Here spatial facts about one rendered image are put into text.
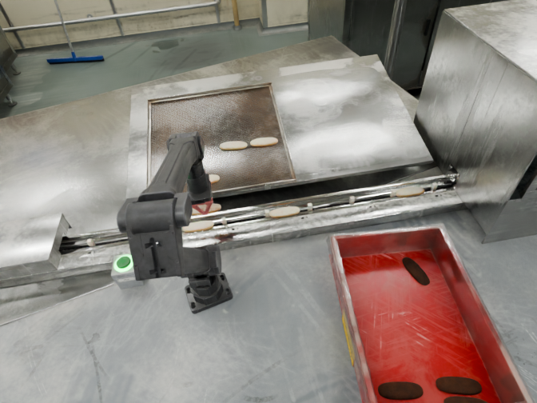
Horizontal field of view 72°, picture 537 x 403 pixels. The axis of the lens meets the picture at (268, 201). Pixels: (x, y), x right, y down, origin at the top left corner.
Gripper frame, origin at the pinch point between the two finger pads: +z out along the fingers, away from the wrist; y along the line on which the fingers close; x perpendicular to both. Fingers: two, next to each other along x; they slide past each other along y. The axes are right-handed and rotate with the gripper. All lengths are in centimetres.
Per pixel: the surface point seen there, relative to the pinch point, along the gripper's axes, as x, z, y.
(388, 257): -51, 10, -22
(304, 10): -112, 75, 339
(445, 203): -75, 6, -9
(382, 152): -63, 3, 16
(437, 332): -55, 10, -46
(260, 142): -21.6, 0.0, 27.3
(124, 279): 24.6, 6.2, -16.5
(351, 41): -103, 32, 164
